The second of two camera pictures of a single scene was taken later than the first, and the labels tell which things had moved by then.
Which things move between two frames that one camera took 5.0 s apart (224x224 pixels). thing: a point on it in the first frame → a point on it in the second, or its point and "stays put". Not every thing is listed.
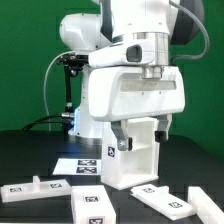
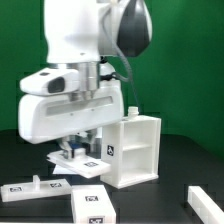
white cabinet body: x=122 y=169 stays put
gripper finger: x=162 y=133 → x=91 y=136
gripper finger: x=121 y=131 → x=68 y=152
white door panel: x=35 y=190 stays put
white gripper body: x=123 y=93 → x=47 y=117
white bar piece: x=206 y=208 stays put
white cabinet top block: x=90 y=204 stays put
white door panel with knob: x=162 y=201 → x=80 y=163
